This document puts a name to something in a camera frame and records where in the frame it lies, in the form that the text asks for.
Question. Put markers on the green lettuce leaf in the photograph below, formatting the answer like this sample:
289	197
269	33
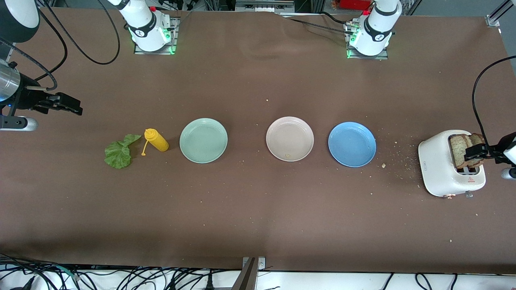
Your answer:
117	155

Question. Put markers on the grey metal background frame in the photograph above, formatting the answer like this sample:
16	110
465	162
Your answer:
264	6

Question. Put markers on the dark grey metal beam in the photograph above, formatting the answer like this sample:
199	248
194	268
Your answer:
246	278

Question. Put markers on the red background object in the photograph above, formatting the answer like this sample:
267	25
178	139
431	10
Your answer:
354	4

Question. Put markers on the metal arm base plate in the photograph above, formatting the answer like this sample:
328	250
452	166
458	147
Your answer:
173	44
383	57

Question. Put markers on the yellow mustard squeeze bottle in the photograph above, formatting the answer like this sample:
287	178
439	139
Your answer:
159	141

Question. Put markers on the beige plate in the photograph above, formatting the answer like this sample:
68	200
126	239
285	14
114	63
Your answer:
290	139

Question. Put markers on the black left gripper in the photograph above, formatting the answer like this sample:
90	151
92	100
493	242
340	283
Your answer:
498	150

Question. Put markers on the brown bread slice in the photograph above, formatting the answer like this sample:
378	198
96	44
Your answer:
457	151
477	139

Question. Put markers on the blue plate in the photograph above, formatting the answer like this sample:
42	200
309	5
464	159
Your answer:
352	145

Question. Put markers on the white toaster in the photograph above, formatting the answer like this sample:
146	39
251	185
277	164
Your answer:
437	169

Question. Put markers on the black power plug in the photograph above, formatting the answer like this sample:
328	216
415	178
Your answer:
209	284

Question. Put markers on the aluminium frame profile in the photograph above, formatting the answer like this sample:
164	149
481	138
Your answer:
492	20

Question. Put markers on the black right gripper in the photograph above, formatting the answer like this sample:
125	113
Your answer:
29	98

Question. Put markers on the silver metal bracket plate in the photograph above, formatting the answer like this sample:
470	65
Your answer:
261	264

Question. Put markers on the light green plate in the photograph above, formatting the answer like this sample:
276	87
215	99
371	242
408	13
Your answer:
203	141

